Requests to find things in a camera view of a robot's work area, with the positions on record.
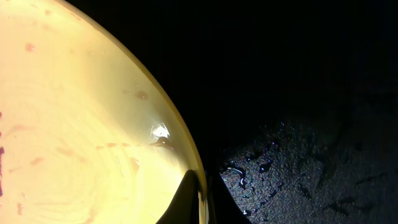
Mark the round black serving tray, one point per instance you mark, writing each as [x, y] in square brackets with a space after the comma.
[292, 103]

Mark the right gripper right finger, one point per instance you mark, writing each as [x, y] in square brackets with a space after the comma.
[222, 207]

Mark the yellow plate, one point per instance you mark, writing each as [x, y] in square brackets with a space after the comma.
[87, 133]

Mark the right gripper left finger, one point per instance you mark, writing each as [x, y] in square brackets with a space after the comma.
[184, 207]

